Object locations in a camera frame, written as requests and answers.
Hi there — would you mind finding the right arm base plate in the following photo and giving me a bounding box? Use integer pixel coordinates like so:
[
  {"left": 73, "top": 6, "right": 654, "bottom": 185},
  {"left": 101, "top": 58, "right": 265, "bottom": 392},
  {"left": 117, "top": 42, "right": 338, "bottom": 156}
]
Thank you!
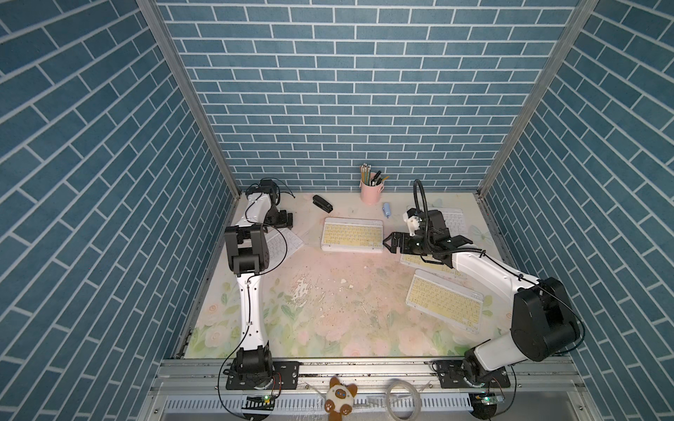
[{"left": 429, "top": 358, "right": 511, "bottom": 389}]

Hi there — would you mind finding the white keyboard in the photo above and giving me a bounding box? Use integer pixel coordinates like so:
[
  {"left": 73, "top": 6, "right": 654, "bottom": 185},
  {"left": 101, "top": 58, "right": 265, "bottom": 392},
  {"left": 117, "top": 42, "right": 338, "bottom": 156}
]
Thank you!
[
  {"left": 265, "top": 228, "right": 304, "bottom": 268},
  {"left": 439, "top": 208, "right": 468, "bottom": 236}
]

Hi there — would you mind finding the yellow keyboard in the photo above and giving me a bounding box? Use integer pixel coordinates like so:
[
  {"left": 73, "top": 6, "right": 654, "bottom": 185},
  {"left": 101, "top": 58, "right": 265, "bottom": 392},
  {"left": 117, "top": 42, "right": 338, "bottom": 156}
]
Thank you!
[
  {"left": 321, "top": 218, "right": 384, "bottom": 254},
  {"left": 405, "top": 269, "right": 484, "bottom": 334},
  {"left": 400, "top": 254, "right": 460, "bottom": 275}
]

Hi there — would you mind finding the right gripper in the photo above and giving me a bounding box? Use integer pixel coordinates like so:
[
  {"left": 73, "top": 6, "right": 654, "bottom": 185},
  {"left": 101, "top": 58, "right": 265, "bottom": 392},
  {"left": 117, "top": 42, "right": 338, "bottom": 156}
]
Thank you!
[{"left": 383, "top": 230, "right": 433, "bottom": 257}]

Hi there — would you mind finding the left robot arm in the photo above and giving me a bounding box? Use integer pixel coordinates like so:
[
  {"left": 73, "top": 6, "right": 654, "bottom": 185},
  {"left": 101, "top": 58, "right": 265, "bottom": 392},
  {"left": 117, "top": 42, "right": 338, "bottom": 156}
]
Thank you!
[{"left": 225, "top": 179, "right": 292, "bottom": 389}]

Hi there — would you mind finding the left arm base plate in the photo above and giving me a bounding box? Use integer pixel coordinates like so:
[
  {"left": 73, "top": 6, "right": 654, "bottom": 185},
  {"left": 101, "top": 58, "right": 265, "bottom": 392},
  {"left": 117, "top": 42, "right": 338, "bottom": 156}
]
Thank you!
[{"left": 226, "top": 360, "right": 301, "bottom": 391}]

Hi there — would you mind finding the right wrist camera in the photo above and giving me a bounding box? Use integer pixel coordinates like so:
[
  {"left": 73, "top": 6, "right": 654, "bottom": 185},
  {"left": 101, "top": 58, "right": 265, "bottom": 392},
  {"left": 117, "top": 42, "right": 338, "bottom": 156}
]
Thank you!
[{"left": 404, "top": 179, "right": 430, "bottom": 236}]

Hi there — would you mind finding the pink pen cup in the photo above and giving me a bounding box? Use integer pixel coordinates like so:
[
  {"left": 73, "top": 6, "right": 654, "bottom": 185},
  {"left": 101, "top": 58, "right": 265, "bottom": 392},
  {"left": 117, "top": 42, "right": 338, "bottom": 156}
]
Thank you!
[{"left": 360, "top": 172, "right": 384, "bottom": 205}]

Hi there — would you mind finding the coiled white cable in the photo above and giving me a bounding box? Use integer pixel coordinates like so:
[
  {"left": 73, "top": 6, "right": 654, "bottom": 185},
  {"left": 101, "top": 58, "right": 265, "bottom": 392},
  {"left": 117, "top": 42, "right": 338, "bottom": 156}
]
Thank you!
[{"left": 383, "top": 378, "right": 422, "bottom": 421}]

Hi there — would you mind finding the plush toy cat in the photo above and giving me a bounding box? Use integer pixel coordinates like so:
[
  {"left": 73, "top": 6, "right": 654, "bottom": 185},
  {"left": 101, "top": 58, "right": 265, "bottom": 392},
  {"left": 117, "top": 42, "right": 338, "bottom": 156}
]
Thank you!
[{"left": 324, "top": 376, "right": 358, "bottom": 421}]

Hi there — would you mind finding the black stapler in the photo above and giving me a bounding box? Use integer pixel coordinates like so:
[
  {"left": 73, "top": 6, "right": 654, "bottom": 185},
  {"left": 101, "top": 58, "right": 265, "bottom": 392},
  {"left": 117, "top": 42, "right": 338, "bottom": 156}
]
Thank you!
[{"left": 312, "top": 195, "right": 333, "bottom": 213}]

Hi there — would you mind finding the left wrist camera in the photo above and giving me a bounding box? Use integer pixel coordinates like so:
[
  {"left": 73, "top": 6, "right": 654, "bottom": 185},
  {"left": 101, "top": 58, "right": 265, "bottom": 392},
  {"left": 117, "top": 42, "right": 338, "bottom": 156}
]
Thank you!
[{"left": 256, "top": 178, "right": 281, "bottom": 205}]

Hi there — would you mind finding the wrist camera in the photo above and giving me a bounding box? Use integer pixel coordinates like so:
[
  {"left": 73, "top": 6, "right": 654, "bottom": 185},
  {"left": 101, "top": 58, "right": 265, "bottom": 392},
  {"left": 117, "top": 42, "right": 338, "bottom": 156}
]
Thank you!
[
  {"left": 404, "top": 179, "right": 430, "bottom": 236},
  {"left": 256, "top": 178, "right": 281, "bottom": 205}
]

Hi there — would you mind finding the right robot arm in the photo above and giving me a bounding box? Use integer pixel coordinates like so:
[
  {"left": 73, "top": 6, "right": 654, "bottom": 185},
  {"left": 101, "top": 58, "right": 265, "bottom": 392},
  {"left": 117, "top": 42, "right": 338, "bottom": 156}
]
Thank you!
[{"left": 383, "top": 229, "right": 586, "bottom": 387}]

